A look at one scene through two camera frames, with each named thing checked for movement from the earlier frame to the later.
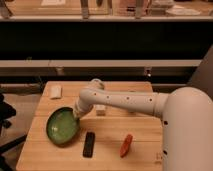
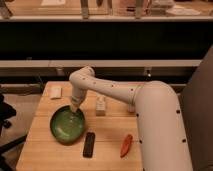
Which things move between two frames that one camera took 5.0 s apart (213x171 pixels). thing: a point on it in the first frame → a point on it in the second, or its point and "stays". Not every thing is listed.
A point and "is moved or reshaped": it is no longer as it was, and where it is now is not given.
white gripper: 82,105 → 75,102
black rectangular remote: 89,143 stays
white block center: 100,110 stays
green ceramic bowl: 63,126 is moved or reshaped
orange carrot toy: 126,145 stays
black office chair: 6,112 stays
